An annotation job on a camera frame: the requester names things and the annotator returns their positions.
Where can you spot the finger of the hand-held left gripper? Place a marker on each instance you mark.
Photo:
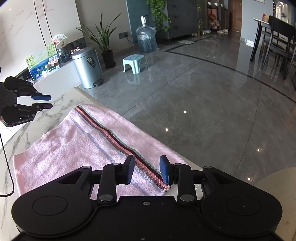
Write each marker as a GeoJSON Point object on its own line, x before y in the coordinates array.
{"type": "Point", "coordinates": [42, 97]}
{"type": "Point", "coordinates": [42, 106]}

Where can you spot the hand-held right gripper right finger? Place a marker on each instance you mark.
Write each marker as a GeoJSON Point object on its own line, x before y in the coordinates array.
{"type": "Point", "coordinates": [164, 169]}

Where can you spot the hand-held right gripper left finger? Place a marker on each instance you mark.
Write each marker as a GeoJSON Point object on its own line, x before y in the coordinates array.
{"type": "Point", "coordinates": [129, 170]}

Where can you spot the pink towel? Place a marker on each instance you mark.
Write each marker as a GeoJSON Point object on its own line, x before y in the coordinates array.
{"type": "Point", "coordinates": [76, 143]}

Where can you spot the white marble media console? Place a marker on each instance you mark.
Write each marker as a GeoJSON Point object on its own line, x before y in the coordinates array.
{"type": "Point", "coordinates": [57, 76]}

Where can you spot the lotus pond painting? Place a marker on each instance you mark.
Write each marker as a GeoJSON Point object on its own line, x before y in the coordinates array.
{"type": "Point", "coordinates": [41, 62]}

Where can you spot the dark glass jar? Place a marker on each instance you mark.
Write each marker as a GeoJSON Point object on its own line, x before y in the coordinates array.
{"type": "Point", "coordinates": [64, 55]}

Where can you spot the silver pedal trash can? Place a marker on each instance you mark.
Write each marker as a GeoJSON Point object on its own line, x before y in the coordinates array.
{"type": "Point", "coordinates": [86, 67]}

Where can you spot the round paper hand fan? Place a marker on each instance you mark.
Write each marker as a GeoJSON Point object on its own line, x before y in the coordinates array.
{"type": "Point", "coordinates": [60, 41]}

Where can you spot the potted long-leaf plant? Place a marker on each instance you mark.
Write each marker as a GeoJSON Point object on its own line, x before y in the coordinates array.
{"type": "Point", "coordinates": [107, 44]}

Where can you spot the light blue plastic stool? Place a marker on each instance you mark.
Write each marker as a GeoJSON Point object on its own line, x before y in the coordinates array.
{"type": "Point", "coordinates": [135, 61]}

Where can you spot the blue water jug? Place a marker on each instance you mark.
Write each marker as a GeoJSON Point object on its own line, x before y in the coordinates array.
{"type": "Point", "coordinates": [146, 38]}

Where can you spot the white floor scale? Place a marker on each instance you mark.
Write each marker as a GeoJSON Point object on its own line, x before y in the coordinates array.
{"type": "Point", "coordinates": [186, 42]}

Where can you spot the trailing green pothos plant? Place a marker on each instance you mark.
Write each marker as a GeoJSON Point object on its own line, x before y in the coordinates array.
{"type": "Point", "coordinates": [159, 14]}

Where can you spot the dark grey cabinet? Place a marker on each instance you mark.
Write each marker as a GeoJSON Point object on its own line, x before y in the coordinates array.
{"type": "Point", "coordinates": [182, 20]}

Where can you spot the pair of shoes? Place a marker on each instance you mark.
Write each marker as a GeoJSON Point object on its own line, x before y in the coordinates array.
{"type": "Point", "coordinates": [223, 31]}

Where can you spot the black dining table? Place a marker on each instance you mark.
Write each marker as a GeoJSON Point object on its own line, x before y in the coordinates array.
{"type": "Point", "coordinates": [262, 27]}

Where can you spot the black dining chair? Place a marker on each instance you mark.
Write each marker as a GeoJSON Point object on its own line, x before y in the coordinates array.
{"type": "Point", "coordinates": [281, 41]}

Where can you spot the wall socket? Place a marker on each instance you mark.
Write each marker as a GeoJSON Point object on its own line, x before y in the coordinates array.
{"type": "Point", "coordinates": [123, 35]}

